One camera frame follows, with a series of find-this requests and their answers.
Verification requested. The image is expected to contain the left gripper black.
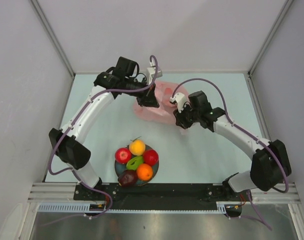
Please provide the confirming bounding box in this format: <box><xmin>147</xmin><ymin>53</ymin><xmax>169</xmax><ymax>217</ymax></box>
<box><xmin>124</xmin><ymin>77</ymin><xmax>159</xmax><ymax>108</ymax></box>

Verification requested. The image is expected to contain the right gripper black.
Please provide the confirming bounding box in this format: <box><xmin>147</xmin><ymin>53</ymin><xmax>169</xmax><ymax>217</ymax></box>
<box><xmin>173</xmin><ymin>102</ymin><xmax>200</xmax><ymax>129</ymax></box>

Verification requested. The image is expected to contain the pink plastic bag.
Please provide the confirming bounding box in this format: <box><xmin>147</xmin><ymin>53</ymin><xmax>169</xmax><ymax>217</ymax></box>
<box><xmin>133</xmin><ymin>80</ymin><xmax>178</xmax><ymax>126</ymax></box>

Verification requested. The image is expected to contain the orange fake fruit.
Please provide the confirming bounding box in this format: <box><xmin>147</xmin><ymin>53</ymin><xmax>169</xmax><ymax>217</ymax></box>
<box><xmin>129</xmin><ymin>139</ymin><xmax>146</xmax><ymax>156</ymax></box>

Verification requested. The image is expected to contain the red fake pomegranate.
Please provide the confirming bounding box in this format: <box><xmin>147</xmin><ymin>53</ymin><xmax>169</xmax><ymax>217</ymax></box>
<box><xmin>142</xmin><ymin>149</ymin><xmax>159</xmax><ymax>166</ymax></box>

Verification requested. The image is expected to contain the red fake apple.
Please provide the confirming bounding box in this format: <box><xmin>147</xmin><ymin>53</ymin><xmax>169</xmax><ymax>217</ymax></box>
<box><xmin>115</xmin><ymin>147</ymin><xmax>132</xmax><ymax>164</ymax></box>

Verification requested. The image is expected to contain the orange fake tangerine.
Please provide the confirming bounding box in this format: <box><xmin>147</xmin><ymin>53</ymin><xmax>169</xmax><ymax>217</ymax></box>
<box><xmin>136</xmin><ymin>163</ymin><xmax>153</xmax><ymax>181</ymax></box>

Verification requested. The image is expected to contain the green fake star fruit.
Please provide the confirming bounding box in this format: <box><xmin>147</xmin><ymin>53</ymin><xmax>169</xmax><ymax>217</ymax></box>
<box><xmin>126</xmin><ymin>156</ymin><xmax>144</xmax><ymax>171</ymax></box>

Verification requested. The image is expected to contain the dark blue ceramic plate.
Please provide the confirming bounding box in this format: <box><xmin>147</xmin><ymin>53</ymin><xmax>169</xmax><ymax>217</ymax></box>
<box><xmin>114</xmin><ymin>145</ymin><xmax>159</xmax><ymax>187</ymax></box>

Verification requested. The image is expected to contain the dark red fake plum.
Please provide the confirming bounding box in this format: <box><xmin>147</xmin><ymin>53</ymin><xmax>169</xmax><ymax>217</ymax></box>
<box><xmin>118</xmin><ymin>170</ymin><xmax>138</xmax><ymax>187</ymax></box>

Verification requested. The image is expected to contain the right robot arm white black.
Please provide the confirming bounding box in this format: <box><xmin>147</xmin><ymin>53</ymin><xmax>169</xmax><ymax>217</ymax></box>
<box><xmin>170</xmin><ymin>91</ymin><xmax>291</xmax><ymax>201</ymax></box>

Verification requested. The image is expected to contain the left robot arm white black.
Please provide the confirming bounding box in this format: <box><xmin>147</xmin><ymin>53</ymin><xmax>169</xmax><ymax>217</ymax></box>
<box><xmin>49</xmin><ymin>55</ymin><xmax>160</xmax><ymax>200</ymax></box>

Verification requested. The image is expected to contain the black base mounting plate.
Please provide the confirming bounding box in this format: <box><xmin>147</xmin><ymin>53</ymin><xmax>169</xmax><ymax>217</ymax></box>
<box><xmin>74</xmin><ymin>182</ymin><xmax>253</xmax><ymax>211</ymax></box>

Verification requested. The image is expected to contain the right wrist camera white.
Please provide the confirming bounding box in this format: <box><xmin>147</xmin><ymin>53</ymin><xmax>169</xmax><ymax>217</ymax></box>
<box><xmin>169</xmin><ymin>92</ymin><xmax>189</xmax><ymax>113</ymax></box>

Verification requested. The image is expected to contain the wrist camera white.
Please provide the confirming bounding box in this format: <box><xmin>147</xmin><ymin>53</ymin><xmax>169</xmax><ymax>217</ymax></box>
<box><xmin>145</xmin><ymin>66</ymin><xmax>163</xmax><ymax>85</ymax></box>
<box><xmin>169</xmin><ymin>92</ymin><xmax>189</xmax><ymax>113</ymax></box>

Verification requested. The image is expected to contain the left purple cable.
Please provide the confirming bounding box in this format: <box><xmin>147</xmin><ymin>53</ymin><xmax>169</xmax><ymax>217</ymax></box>
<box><xmin>48</xmin><ymin>54</ymin><xmax>159</xmax><ymax>222</ymax></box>

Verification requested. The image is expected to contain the purple cable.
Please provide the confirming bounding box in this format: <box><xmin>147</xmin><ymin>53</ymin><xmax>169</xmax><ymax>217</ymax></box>
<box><xmin>170</xmin><ymin>78</ymin><xmax>290</xmax><ymax>230</ymax></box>
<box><xmin>48</xmin><ymin>54</ymin><xmax>159</xmax><ymax>222</ymax></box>

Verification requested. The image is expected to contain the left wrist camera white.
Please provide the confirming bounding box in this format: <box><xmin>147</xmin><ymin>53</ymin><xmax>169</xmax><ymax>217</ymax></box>
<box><xmin>145</xmin><ymin>66</ymin><xmax>163</xmax><ymax>85</ymax></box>

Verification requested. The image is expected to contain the right aluminium frame post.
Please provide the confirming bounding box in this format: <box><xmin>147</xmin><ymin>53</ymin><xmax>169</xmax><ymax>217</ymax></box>
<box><xmin>247</xmin><ymin>0</ymin><xmax>294</xmax><ymax>76</ymax></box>

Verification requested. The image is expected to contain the aluminium frame post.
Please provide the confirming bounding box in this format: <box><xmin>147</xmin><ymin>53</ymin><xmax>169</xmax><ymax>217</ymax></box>
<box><xmin>247</xmin><ymin>0</ymin><xmax>294</xmax><ymax>76</ymax></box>
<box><xmin>29</xmin><ymin>0</ymin><xmax>76</xmax><ymax>79</ymax></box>

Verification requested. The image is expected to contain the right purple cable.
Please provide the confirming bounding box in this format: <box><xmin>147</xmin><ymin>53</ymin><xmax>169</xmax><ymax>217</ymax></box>
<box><xmin>170</xmin><ymin>78</ymin><xmax>290</xmax><ymax>230</ymax></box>

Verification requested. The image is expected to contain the white slotted cable duct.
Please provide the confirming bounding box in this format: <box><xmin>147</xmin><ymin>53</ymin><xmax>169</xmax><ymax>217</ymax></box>
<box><xmin>38</xmin><ymin>202</ymin><xmax>226</xmax><ymax>214</ymax></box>

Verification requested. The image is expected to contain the left aluminium frame post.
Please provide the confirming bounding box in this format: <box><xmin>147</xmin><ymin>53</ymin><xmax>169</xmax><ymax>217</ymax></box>
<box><xmin>29</xmin><ymin>0</ymin><xmax>76</xmax><ymax>79</ymax></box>

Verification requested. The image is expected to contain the aluminium front rail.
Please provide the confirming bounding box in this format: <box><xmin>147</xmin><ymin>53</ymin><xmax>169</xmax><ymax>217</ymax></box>
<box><xmin>28</xmin><ymin>182</ymin><xmax>301</xmax><ymax>204</ymax></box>

